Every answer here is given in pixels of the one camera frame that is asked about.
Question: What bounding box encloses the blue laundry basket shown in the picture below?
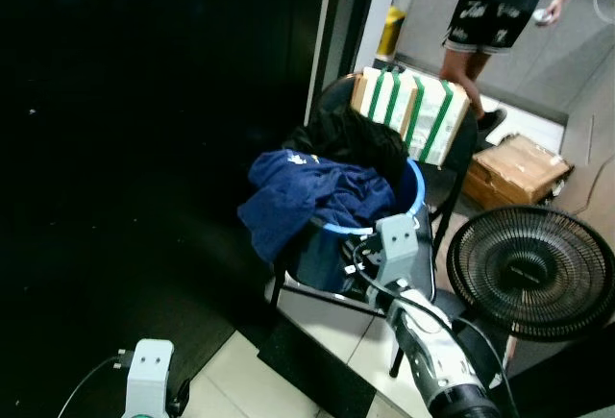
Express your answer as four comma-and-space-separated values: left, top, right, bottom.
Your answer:
288, 157, 429, 294

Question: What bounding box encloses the blue garment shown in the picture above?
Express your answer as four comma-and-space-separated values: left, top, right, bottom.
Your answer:
237, 149, 397, 263

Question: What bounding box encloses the black metal chair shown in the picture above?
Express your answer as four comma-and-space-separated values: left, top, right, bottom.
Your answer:
267, 72, 481, 381

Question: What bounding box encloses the black garment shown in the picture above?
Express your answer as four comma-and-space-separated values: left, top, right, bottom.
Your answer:
283, 106, 409, 184

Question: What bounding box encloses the black floor fan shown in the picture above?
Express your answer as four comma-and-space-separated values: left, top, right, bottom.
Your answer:
447, 205, 615, 373

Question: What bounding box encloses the white green striped box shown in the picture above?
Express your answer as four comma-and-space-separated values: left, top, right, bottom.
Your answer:
351, 67, 472, 169

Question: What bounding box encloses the brown cardboard box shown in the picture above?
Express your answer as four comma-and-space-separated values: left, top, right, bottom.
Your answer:
461, 133, 573, 209

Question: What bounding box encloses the person in black shorts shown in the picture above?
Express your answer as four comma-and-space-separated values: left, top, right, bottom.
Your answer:
442, 0, 587, 135

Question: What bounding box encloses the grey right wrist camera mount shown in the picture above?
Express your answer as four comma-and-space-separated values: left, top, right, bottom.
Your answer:
375, 214, 421, 289

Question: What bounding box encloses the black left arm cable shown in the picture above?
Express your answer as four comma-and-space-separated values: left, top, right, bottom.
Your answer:
58, 353, 131, 418

